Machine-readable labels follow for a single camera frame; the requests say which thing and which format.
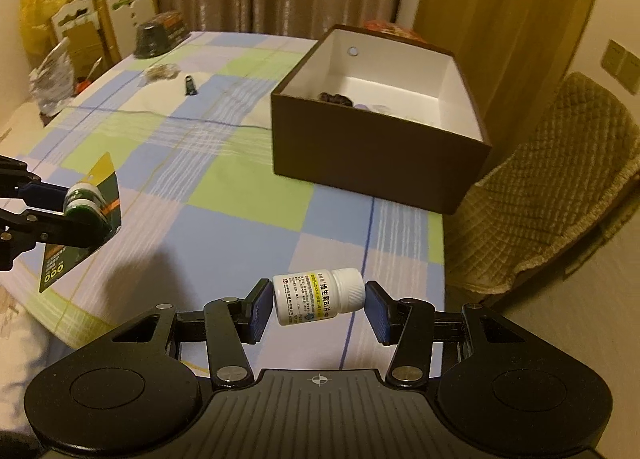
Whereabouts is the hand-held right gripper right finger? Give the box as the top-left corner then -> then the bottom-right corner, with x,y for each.
364,280 -> 527,388

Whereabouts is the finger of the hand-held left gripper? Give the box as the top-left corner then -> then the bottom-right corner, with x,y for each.
0,156 -> 69,213
0,206 -> 114,273

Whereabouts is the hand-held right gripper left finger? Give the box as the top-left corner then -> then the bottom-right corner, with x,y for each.
112,279 -> 275,388

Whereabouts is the green card with small jars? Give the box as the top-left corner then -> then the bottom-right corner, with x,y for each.
37,153 -> 123,295

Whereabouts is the white pill bottle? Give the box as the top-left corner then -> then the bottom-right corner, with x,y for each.
272,267 -> 366,326

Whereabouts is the brown cardboard box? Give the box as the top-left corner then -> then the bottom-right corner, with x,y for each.
271,24 -> 493,216

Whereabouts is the desktop with checked tablecloth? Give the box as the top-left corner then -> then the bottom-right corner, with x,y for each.
0,30 -> 447,420

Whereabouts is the clear plastic bag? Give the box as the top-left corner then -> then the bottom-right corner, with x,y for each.
30,39 -> 77,116

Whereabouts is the plain cardboard carton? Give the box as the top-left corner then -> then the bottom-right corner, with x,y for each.
67,26 -> 109,76

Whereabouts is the clear bag of brown snacks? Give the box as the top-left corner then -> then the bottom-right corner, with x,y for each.
145,64 -> 180,82

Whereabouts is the white carved wooden panel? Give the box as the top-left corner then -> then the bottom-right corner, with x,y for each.
97,0 -> 161,62
51,0 -> 101,40

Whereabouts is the yellow plastic bag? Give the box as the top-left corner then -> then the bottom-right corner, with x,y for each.
20,0 -> 79,58

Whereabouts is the black bowl container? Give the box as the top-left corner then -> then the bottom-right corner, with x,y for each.
134,11 -> 189,58

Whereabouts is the dark brown snack bag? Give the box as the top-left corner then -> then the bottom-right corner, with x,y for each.
317,90 -> 355,108

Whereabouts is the chair with quilted beige cover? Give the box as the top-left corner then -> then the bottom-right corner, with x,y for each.
442,71 -> 640,298

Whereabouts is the red printed package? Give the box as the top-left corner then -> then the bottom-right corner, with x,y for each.
362,19 -> 427,42

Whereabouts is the wall switch plate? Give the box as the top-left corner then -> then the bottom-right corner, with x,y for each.
600,39 -> 640,97

